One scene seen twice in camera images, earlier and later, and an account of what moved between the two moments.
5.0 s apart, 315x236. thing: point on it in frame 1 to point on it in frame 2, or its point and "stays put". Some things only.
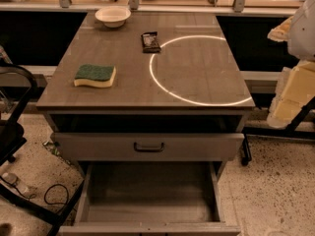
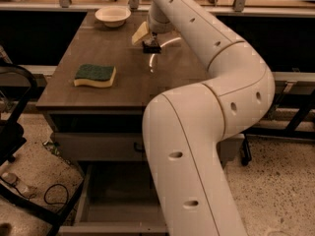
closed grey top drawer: x=150 y=147 stays put
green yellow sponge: x=95 y=75 stays put
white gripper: x=304 y=33 to x=159 y=27
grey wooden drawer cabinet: x=164 y=87 stays put
